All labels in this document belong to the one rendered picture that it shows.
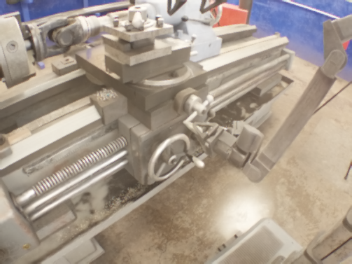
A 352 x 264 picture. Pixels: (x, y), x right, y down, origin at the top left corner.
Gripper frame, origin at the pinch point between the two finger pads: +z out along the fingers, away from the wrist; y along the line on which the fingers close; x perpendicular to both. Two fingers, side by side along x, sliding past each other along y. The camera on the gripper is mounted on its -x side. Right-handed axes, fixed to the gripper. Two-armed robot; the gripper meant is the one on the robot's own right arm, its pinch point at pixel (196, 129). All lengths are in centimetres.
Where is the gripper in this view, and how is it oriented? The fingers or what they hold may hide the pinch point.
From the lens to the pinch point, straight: 79.1
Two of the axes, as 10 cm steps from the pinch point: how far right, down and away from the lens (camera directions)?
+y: -2.0, -5.5, -8.1
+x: -6.8, 6.8, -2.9
